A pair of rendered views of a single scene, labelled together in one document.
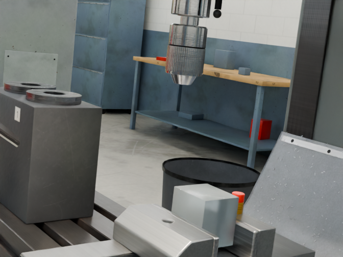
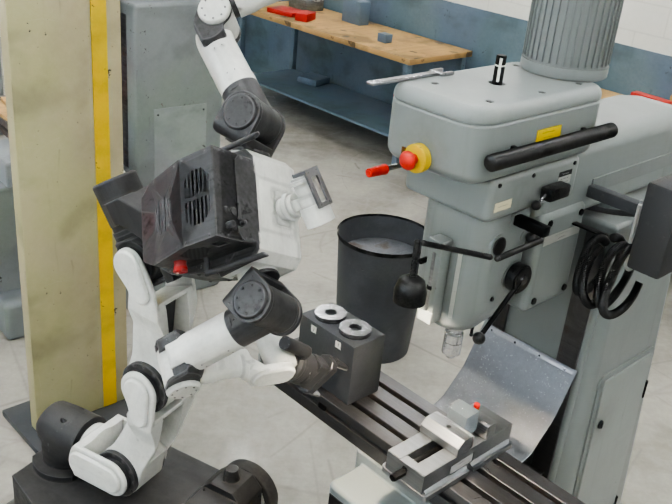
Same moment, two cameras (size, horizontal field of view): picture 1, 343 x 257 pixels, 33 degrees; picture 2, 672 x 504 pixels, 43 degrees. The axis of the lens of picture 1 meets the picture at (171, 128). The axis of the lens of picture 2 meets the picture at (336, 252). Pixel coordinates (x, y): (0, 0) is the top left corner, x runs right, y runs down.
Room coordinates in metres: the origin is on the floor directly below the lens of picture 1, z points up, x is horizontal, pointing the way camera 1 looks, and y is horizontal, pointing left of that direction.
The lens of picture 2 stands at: (-1.04, 0.56, 2.33)
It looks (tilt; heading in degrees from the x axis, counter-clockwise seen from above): 26 degrees down; 352
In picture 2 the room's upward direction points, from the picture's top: 6 degrees clockwise
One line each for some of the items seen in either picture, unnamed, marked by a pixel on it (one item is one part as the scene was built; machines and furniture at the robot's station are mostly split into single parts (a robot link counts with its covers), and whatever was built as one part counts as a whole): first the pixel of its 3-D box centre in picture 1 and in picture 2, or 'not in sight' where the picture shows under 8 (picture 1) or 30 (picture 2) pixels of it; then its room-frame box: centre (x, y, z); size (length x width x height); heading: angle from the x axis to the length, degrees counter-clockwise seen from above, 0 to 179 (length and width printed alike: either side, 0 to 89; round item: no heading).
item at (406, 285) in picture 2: not in sight; (410, 288); (0.57, 0.16, 1.47); 0.07 x 0.07 x 0.06
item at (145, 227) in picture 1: (163, 237); (446, 433); (0.64, 0.00, 1.03); 0.12 x 0.06 x 0.04; 37
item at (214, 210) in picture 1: (203, 215); (462, 418); (0.67, -0.05, 1.05); 0.06 x 0.05 x 0.06; 37
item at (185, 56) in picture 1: (186, 53); (452, 343); (0.73, -0.01, 1.23); 0.05 x 0.05 x 0.05
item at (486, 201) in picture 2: not in sight; (493, 171); (0.75, -0.04, 1.68); 0.34 x 0.24 x 0.10; 127
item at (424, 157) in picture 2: not in sight; (417, 158); (0.59, 0.18, 1.76); 0.06 x 0.02 x 0.06; 37
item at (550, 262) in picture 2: not in sight; (517, 239); (0.84, -0.16, 1.47); 0.24 x 0.19 x 0.26; 37
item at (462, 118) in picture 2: not in sight; (495, 118); (0.74, -0.02, 1.81); 0.47 x 0.26 x 0.16; 127
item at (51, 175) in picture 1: (37, 145); (339, 350); (1.00, 0.23, 1.04); 0.22 x 0.12 x 0.20; 37
